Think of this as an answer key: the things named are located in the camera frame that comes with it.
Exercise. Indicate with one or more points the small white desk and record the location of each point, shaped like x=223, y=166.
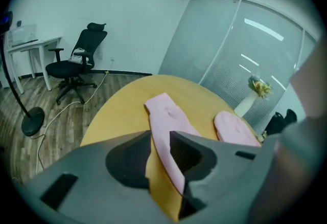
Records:
x=38, y=42

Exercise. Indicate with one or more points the person's left hand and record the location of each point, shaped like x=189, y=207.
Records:
x=306, y=85

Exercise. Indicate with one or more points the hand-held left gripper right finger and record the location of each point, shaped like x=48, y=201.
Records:
x=230, y=166

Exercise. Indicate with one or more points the black office chair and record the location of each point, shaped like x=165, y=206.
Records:
x=84, y=44
x=281, y=122

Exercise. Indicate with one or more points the white printer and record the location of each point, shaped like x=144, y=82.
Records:
x=24, y=35

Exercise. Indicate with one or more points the white vase with yellow flowers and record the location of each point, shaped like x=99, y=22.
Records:
x=246, y=105

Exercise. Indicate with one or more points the white handbag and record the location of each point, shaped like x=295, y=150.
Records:
x=78, y=56

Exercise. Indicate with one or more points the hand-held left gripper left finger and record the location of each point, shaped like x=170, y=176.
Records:
x=89, y=166

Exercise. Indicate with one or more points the black standing fan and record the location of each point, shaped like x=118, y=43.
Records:
x=32, y=122

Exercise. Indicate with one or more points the pink long-sleeve shirt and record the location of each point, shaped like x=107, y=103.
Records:
x=163, y=115

